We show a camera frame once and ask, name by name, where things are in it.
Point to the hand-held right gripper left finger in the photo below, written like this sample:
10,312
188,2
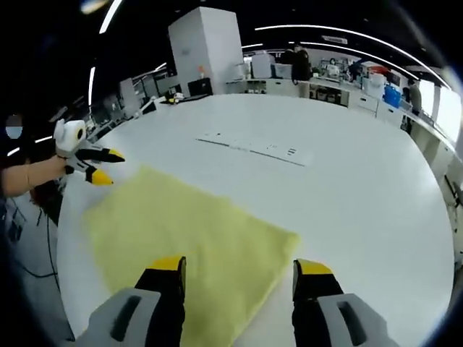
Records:
96,327

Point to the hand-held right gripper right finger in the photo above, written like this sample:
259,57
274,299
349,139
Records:
372,332

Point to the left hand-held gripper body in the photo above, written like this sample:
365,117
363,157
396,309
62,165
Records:
70,139

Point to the yellow blue grey garment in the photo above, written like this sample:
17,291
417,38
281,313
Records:
181,231

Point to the white template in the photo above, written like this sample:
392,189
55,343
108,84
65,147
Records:
253,146

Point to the person's left hand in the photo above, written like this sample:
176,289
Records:
59,166

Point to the black box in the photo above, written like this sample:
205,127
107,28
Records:
199,86

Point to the white square column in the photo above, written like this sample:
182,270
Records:
206,47

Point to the white box appliance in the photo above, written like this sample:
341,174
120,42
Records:
262,66

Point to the long ceiling light strip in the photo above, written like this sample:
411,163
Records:
289,26

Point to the row of white cabinets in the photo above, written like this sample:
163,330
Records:
325,92

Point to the blue storage bin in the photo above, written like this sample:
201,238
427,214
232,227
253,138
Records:
392,94

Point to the ceiling air vent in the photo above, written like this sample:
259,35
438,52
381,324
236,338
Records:
334,39

